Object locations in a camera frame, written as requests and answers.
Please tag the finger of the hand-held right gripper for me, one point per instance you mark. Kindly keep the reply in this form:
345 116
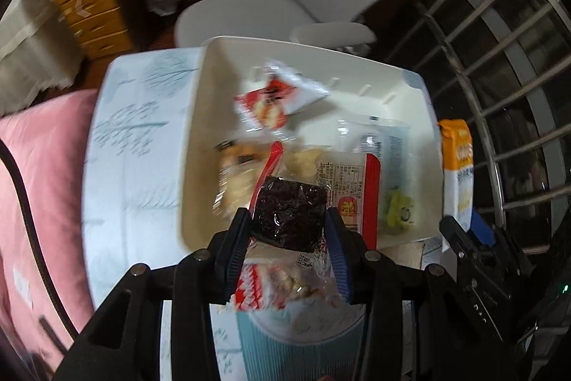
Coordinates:
485 229
459 240

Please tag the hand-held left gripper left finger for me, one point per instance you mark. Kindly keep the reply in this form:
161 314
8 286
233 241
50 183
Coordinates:
235 240

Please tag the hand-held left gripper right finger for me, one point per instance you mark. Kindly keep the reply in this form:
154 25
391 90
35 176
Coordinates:
338 249

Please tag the red striped clear snack packet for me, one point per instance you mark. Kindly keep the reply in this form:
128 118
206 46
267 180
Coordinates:
267 283

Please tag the dark brown snack packet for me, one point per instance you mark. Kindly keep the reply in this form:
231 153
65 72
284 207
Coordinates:
285 216

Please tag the clear bread snack packet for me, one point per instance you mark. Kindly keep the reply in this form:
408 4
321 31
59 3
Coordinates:
236 184

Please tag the red label clear snack packet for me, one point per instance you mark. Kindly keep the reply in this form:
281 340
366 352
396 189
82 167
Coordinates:
352 184

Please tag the small green snack packet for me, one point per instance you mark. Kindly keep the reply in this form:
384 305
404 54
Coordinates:
399 207

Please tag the orange white oat bar packet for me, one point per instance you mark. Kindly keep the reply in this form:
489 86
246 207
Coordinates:
455 158

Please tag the yellow puffed snack bag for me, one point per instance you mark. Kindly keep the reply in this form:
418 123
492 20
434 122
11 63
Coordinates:
303 160

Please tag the white plastic storage box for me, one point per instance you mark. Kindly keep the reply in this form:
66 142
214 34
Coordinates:
209 140

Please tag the clear packet with green sweet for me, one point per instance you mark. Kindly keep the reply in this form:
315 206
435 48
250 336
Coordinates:
388 135

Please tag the red white silver snack packet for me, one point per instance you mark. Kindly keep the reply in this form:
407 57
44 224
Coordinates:
272 100

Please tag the metal window grille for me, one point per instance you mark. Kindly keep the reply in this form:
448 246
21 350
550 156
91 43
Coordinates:
504 50

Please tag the pink blanket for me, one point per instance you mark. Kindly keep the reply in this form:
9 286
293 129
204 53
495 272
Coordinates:
44 184

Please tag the white lace cloth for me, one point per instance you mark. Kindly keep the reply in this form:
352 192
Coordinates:
26 50

